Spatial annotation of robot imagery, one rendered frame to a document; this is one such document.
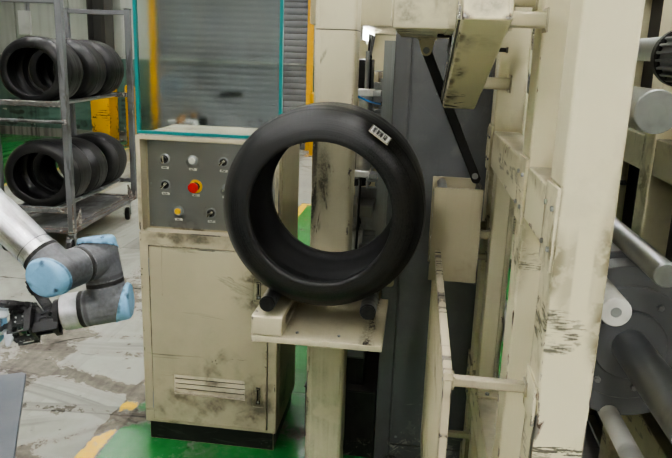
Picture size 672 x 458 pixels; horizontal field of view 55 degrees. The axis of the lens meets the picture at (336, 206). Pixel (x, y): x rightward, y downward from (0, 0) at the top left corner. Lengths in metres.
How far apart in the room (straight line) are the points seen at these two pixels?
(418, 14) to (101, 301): 0.99
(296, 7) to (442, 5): 9.57
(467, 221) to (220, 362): 1.19
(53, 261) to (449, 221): 1.12
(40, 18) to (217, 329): 10.45
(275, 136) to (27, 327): 0.75
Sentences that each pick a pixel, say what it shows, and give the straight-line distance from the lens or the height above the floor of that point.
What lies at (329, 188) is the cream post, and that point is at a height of 1.16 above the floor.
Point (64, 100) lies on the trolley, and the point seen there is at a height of 1.19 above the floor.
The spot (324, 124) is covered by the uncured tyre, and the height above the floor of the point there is 1.41.
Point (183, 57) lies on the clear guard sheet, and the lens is 2.44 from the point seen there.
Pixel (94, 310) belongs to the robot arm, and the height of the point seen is 0.96.
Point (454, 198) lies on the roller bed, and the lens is 1.98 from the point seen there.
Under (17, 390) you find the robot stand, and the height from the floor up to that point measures 0.60.
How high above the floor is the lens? 1.58
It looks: 13 degrees down
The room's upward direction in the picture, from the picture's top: 2 degrees clockwise
